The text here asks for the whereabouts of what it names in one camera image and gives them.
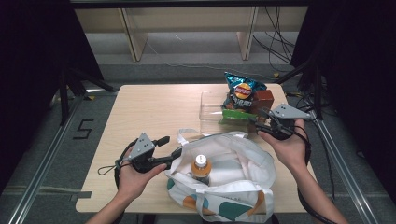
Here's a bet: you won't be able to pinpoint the black metal stand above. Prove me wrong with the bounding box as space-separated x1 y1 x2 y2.
276 57 325 120
58 66 119 126

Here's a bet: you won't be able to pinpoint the person's right hand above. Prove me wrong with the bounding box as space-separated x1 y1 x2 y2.
257 119 309 171

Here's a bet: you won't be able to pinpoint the black curtain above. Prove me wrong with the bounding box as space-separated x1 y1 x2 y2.
290 0 396 197
0 0 106 194

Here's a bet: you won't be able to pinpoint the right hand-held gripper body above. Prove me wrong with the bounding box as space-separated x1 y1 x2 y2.
268 103 312 140

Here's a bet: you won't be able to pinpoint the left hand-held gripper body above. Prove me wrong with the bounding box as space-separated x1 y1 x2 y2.
129 132 163 174

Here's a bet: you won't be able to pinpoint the light wooden bench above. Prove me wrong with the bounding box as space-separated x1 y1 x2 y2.
75 6 309 63

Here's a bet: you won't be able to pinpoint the white-capped orange label bottle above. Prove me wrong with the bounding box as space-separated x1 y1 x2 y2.
191 154 213 186

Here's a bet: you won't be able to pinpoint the black floor cables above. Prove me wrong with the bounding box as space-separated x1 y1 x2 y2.
286 90 323 124

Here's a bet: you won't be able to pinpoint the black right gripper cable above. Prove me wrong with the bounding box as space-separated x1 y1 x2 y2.
297 130 337 224

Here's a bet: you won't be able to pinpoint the clear plastic tray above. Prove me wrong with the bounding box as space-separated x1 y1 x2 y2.
199 91 268 125

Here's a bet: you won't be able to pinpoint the metal floor rail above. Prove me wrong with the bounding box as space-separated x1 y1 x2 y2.
7 92 85 224
311 116 380 224

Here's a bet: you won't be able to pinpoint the blue chip bag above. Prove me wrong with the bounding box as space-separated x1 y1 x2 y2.
223 71 268 111

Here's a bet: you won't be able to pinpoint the hanging black cables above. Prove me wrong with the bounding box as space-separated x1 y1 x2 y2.
252 6 297 73

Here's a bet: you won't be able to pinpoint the white patterned tote bag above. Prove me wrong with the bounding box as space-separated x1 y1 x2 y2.
164 130 276 223

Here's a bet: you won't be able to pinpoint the brown box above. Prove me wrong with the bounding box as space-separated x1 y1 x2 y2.
248 89 275 117

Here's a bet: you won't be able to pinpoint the person's left hand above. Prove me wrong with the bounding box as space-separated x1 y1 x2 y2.
117 148 167 203

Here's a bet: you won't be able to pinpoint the green snack packet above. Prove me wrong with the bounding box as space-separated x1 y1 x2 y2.
219 108 260 126

